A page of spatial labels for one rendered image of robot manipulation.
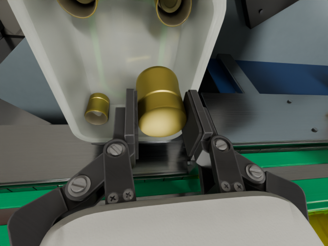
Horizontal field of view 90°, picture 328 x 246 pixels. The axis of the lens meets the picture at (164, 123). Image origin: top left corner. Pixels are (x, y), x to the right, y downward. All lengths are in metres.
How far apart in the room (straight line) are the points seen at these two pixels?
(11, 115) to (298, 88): 0.92
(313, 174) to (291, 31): 0.38
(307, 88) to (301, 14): 0.18
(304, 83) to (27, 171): 0.66
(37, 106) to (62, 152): 0.32
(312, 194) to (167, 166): 0.22
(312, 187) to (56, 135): 0.45
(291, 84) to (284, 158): 0.27
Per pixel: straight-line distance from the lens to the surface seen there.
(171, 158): 0.34
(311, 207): 0.43
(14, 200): 0.38
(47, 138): 0.40
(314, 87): 0.60
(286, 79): 0.57
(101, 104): 0.28
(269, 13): 0.50
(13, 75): 0.60
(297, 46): 0.64
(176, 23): 0.21
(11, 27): 1.46
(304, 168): 0.36
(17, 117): 0.79
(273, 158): 0.33
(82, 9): 0.22
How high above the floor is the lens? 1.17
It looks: 39 degrees down
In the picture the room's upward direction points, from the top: 171 degrees clockwise
